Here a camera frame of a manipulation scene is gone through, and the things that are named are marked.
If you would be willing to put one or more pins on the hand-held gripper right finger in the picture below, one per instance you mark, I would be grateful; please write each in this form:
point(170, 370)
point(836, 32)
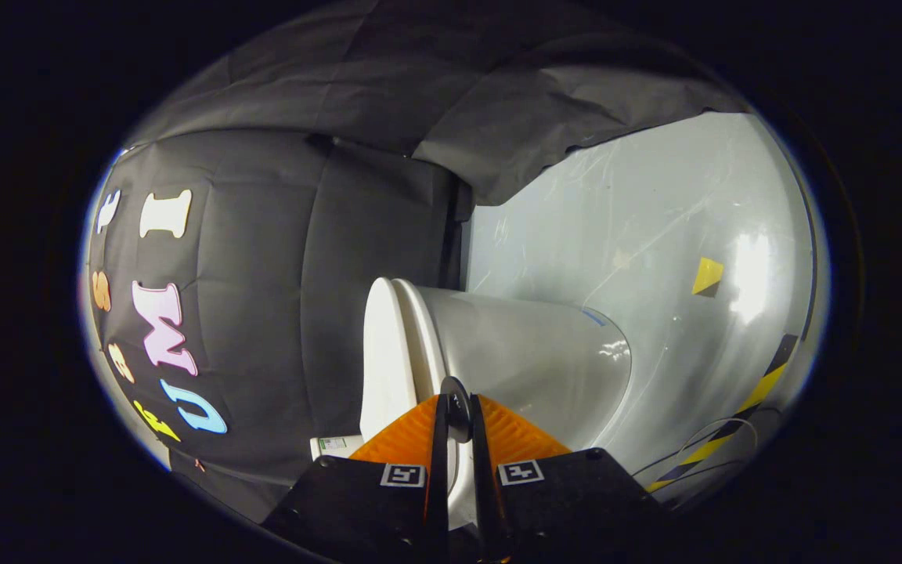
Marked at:
point(482, 470)

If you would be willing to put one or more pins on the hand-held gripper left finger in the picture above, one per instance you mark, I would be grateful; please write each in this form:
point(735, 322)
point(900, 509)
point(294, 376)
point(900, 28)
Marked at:
point(439, 470)

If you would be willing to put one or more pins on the white toilet bowl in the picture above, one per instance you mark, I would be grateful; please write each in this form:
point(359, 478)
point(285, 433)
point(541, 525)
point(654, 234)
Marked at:
point(529, 360)

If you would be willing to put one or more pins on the white toilet seat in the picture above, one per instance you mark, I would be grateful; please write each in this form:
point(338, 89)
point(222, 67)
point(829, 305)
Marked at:
point(423, 337)

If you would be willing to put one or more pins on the white box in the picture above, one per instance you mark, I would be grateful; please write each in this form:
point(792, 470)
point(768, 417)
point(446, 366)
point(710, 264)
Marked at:
point(337, 446)

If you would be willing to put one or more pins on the black backdrop cloth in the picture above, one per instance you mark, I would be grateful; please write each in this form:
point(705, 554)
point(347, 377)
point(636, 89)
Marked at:
point(263, 235)

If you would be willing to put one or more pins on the yellow black striped tape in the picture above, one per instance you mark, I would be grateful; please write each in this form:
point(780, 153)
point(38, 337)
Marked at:
point(764, 384)

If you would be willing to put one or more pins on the yellow floor tape piece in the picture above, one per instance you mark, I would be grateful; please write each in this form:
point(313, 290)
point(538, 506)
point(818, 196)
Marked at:
point(707, 276)

